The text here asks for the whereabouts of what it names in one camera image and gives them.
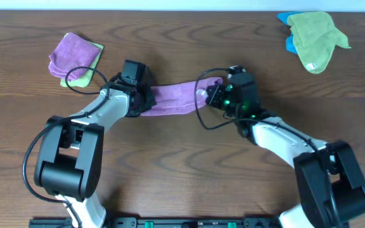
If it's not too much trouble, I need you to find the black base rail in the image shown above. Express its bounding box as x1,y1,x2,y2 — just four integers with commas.
29,217,283,228

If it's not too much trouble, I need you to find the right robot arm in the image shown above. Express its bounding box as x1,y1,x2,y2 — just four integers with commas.
206,85,365,227

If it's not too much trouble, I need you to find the black camera cable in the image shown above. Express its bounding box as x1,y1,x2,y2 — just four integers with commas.
193,66,342,228
22,65,123,228

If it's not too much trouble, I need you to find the folded light green cloth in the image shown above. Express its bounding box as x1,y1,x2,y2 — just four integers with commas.
60,32,105,89

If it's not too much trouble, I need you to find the green microfiber cloth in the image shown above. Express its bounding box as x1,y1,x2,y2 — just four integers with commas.
286,11,350,74

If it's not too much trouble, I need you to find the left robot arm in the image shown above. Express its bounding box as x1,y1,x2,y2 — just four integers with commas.
27,73,156,227

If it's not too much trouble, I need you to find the left black camera cable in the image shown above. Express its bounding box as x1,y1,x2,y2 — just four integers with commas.
22,65,123,228

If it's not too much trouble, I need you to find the blue microfiber cloth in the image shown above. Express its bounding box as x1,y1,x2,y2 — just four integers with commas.
277,11,302,54

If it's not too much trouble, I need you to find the purple microfiber cloth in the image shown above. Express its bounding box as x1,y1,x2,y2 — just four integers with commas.
141,77,222,117

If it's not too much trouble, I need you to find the folded purple cloth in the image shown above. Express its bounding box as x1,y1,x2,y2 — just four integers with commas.
48,32,104,83

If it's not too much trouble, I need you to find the right black camera cable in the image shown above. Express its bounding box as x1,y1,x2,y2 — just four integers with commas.
193,66,342,228

